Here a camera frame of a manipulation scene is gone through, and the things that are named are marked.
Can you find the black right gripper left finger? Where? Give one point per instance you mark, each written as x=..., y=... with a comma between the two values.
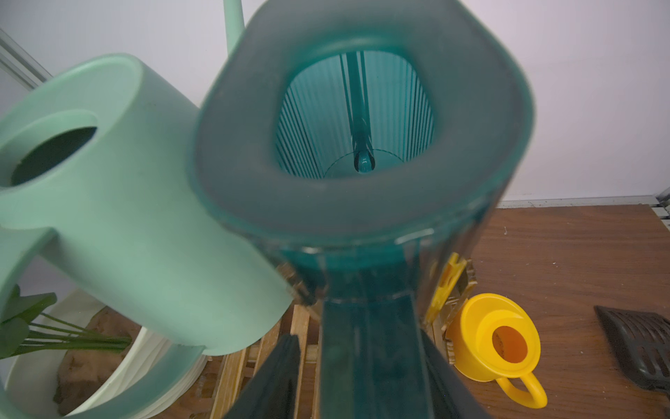
x=271, y=393

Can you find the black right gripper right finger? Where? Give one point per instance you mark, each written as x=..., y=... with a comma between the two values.
x=450, y=397

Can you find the brown wooden slatted shelf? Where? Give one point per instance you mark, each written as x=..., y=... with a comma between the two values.
x=370, y=362

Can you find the dark green watering can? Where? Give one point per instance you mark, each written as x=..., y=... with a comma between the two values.
x=360, y=143

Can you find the light green watering can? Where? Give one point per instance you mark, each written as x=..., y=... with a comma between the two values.
x=94, y=179

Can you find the yellow watering can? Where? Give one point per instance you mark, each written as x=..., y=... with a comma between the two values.
x=489, y=337

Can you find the white ribbed plant pot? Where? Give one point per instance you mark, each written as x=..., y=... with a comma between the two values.
x=63, y=383

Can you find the green monstera plant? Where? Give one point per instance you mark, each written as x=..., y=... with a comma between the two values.
x=27, y=328

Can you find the right corner metal profile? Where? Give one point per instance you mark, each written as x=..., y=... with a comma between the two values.
x=662, y=207

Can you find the corner metal profile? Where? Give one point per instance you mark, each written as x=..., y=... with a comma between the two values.
x=20, y=65
x=662, y=207

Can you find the left corner metal profile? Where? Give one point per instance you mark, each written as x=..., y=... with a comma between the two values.
x=20, y=65

